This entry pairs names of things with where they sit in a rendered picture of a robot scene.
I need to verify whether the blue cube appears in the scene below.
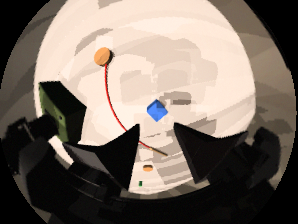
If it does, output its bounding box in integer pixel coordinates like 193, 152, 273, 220
146, 99, 168, 123

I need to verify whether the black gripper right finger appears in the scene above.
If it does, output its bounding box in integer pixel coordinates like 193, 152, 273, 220
173, 121, 249, 184

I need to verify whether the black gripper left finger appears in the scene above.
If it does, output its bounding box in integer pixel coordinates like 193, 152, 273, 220
63, 124, 140, 190

